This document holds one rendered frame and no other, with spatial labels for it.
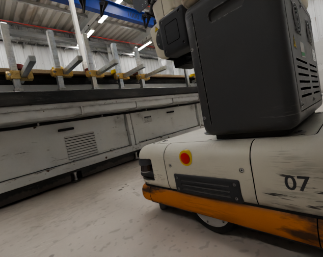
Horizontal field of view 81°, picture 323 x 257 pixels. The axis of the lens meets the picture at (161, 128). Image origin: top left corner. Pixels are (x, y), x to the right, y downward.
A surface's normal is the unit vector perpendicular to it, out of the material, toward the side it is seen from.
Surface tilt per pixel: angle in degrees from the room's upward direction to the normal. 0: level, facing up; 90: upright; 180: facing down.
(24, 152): 89
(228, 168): 90
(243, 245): 0
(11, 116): 90
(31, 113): 90
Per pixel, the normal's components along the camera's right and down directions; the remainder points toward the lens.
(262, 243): -0.19, -0.98
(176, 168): -0.70, 0.17
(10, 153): 0.70, -0.10
